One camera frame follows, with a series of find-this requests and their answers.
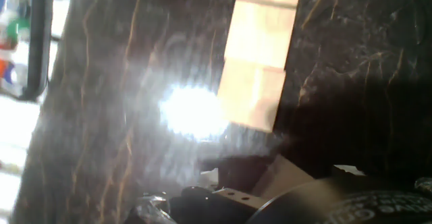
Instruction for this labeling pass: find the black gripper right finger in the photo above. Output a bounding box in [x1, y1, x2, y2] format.
[332, 165, 366, 178]

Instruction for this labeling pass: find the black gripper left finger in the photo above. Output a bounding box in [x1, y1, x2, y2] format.
[124, 155, 271, 224]

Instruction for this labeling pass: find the dark marble pattern mat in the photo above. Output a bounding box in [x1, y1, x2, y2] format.
[9, 0, 432, 224]

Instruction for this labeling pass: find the black triangle ball tray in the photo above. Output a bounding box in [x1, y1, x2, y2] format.
[0, 0, 55, 102]

